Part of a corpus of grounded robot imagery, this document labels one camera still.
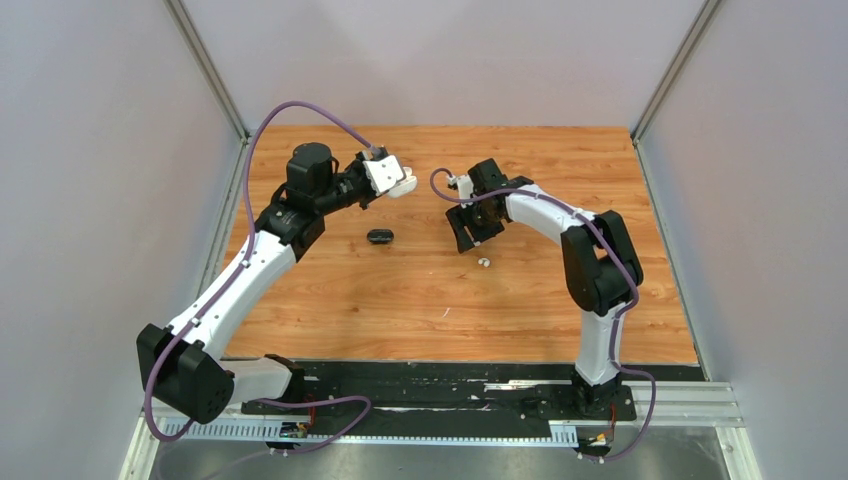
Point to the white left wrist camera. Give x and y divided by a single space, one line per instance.
384 173

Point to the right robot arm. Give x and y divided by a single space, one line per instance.
601 268

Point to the aluminium frame rail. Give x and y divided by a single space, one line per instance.
662 403

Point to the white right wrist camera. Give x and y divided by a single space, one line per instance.
463 186

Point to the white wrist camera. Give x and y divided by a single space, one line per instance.
463 186
384 173

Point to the left aluminium corner post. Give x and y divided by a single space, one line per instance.
199 51

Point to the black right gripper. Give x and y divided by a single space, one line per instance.
460 218

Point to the black earbud charging case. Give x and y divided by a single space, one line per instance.
380 236

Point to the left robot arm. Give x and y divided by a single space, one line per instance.
181 364

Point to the aluminium corner post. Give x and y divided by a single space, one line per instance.
199 51
692 37

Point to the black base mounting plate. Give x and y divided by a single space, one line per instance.
442 399

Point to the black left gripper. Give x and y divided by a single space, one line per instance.
357 163

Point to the right aluminium corner post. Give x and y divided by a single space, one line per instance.
692 37

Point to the white earbud charging case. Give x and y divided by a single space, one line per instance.
407 185

